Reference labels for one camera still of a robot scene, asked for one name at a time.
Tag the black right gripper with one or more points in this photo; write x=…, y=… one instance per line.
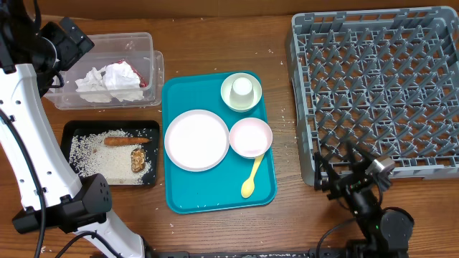
x=354, y=177

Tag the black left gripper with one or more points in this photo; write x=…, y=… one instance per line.
x=72, y=51

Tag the white napkin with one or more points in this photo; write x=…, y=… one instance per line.
x=111, y=81

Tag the red snack wrapper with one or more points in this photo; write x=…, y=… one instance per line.
x=142, y=82

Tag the small pink plate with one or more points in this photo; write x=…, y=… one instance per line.
x=250, y=137

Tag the yellow plastic spoon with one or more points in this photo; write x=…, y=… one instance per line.
x=248, y=186

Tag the brown carrot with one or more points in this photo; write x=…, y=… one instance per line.
x=121, y=141

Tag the pile of white rice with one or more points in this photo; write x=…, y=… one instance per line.
x=89, y=155

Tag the cream cup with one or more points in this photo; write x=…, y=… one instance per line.
x=241, y=92

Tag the granola bar piece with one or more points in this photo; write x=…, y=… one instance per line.
x=138, y=160

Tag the cream bowl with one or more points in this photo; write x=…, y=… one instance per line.
x=226, y=90

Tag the large pink plate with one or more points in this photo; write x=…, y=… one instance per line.
x=196, y=140

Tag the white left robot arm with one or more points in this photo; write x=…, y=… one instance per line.
x=33, y=57

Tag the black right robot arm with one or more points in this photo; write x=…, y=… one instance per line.
x=386, y=231

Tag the grey dishwasher rack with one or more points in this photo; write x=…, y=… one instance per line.
x=386, y=79

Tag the clear plastic bin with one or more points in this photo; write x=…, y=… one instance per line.
x=137, y=48

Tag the black tray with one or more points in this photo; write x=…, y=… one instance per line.
x=148, y=128

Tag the teal serving tray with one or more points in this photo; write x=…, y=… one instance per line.
x=217, y=188

